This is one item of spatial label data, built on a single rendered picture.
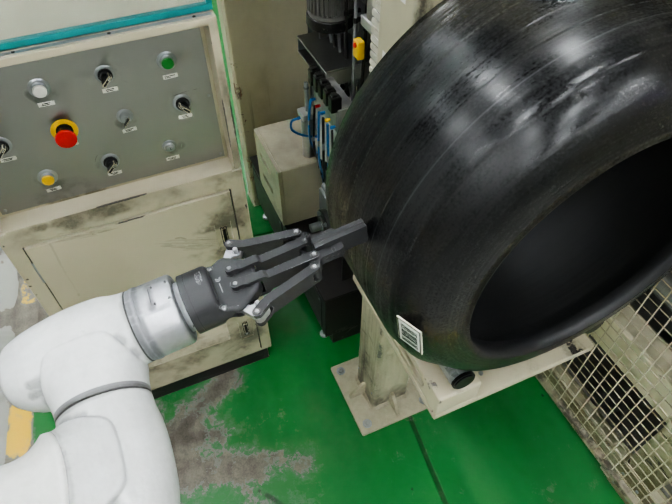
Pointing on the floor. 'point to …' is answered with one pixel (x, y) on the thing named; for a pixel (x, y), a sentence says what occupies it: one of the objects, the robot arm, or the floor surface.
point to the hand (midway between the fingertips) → (340, 240)
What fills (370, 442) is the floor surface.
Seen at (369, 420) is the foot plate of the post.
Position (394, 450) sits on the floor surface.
